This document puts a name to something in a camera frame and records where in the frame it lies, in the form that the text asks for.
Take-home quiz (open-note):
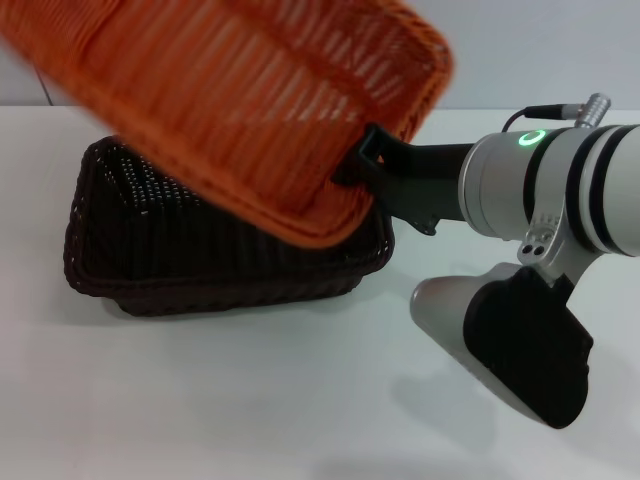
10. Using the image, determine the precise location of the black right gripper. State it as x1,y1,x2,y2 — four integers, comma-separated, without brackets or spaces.
330,124,474,236

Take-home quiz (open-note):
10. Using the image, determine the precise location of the orange yellow woven basket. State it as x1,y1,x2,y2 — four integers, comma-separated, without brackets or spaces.
0,0,454,251

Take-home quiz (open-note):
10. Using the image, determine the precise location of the dark brown woven basket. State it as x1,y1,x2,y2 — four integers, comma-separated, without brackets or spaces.
62,135,396,319

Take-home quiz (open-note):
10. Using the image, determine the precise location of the black cable with metal plug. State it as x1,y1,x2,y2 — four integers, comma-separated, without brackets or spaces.
501,92,610,137

